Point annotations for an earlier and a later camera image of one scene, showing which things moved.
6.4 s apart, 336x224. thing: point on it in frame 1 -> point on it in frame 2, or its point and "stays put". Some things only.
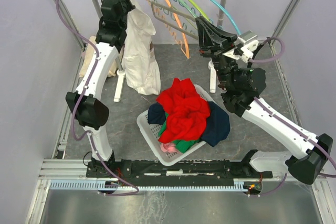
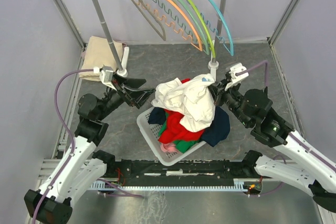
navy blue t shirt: [218, 126] stays put
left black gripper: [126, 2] -> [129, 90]
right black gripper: [212, 41] -> [218, 92]
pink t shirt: [169, 147] stays put
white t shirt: [139, 62] -> [193, 97]
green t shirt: [181, 146] stays put
